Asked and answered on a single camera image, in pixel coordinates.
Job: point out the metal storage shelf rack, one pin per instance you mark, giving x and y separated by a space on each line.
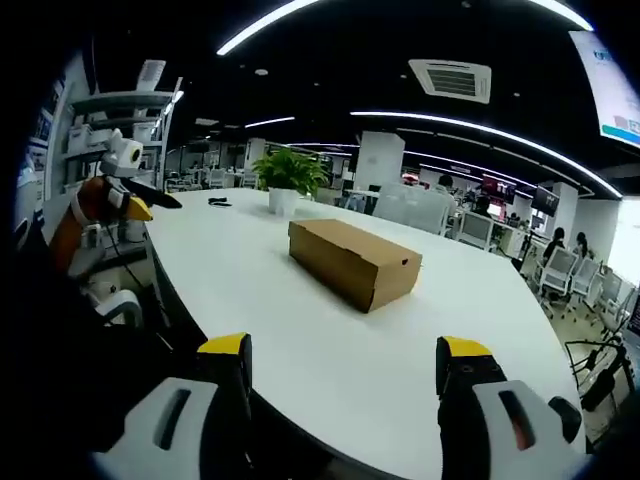
117 107

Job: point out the hanging display screen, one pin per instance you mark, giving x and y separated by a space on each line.
607 90

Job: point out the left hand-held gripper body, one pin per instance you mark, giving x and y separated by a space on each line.
120 160

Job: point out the brown cardboard shoe box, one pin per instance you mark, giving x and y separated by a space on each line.
350 260

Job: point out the black tripod stand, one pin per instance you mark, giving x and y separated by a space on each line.
602 380

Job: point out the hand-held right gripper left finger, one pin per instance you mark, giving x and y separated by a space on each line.
165 430

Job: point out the large white mesh chair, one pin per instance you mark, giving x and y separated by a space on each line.
412 207

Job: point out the person's left hand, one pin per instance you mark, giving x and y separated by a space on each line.
95 200

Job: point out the red wall screen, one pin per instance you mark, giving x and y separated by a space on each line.
499 189

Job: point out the small black clip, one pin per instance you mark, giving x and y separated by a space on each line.
218 201

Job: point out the ceiling air conditioner vent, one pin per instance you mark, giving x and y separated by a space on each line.
450 80

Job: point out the long ceiling light strip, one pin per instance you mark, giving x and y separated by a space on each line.
490 131
565 12
265 27

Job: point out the white office chair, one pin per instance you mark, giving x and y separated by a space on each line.
556 272
117 302
585 280
475 231

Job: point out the green potted plant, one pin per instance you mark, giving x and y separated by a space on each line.
287 175

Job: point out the black monitor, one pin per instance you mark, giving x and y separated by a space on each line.
545 201

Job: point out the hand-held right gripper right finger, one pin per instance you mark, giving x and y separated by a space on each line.
520 430

